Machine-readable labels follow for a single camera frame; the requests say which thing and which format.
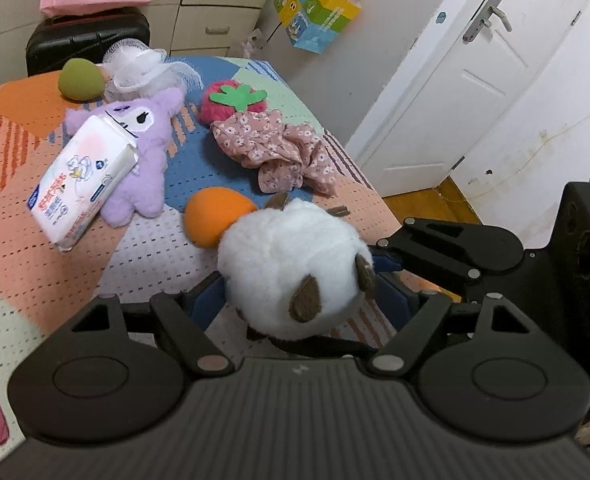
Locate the white door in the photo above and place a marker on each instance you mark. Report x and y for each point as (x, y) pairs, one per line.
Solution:
(455, 110)

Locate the white tissue pack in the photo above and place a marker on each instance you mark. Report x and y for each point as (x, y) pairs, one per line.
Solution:
(82, 175)

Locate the beige drawer cabinet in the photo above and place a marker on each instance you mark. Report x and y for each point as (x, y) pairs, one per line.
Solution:
(210, 15)

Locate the colourful cardboard box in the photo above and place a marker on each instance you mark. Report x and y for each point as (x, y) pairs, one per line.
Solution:
(320, 10)

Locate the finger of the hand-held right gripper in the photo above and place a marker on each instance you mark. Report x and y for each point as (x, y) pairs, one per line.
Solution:
(435, 250)

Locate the white round plush toy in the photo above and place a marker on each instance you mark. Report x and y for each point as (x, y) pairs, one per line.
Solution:
(285, 260)

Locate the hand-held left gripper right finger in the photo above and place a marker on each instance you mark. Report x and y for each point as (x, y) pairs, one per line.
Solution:
(397, 300)

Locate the white mesh bath pouf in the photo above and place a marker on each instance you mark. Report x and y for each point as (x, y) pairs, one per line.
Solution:
(135, 67)

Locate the purple plush toy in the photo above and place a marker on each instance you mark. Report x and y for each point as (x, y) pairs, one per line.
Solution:
(145, 180)

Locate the green sponge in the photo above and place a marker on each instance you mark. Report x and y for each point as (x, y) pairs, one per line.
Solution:
(79, 79)

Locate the patterned bed blanket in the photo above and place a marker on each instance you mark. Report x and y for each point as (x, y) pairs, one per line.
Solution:
(35, 270)

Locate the orange sponge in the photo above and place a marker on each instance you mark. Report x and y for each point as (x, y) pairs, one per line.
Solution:
(210, 215)

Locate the pink floral cloth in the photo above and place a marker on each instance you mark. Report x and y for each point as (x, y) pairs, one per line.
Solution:
(270, 145)

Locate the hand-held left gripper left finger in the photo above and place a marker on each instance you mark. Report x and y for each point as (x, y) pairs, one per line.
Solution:
(204, 305)

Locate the red strawberry plush toy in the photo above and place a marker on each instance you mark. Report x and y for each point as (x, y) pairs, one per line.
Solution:
(217, 107)

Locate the black suitcase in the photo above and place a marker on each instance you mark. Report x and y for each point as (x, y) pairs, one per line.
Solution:
(75, 35)

